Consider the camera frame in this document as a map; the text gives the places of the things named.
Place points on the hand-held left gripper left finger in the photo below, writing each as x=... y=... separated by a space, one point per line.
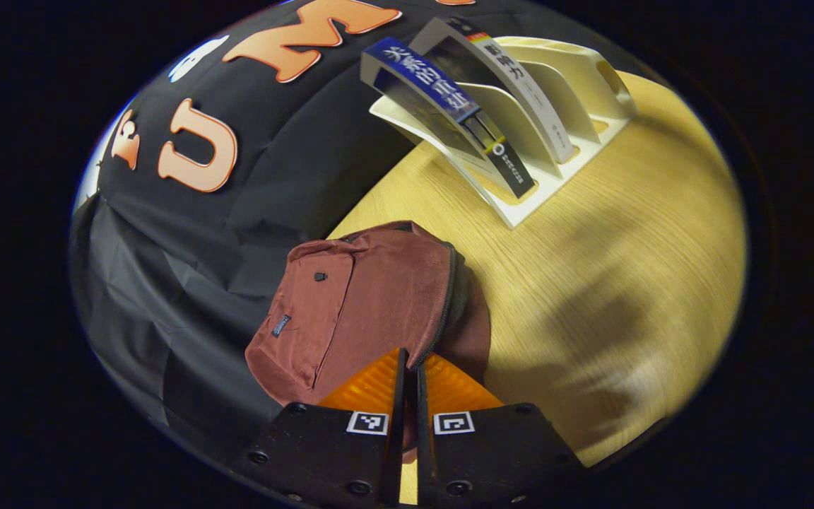
x=322 y=452

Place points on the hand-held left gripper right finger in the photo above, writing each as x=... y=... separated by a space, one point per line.
x=492 y=452

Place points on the maroon schoolbag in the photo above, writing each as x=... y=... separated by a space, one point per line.
x=364 y=297

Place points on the blue spine book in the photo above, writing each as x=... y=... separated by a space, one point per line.
x=442 y=92

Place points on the white spine book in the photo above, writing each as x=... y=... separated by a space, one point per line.
x=520 y=81

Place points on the white plastic bookshelf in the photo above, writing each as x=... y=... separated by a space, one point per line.
x=591 y=78

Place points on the black backdrop cloth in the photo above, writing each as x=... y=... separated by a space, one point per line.
x=294 y=141

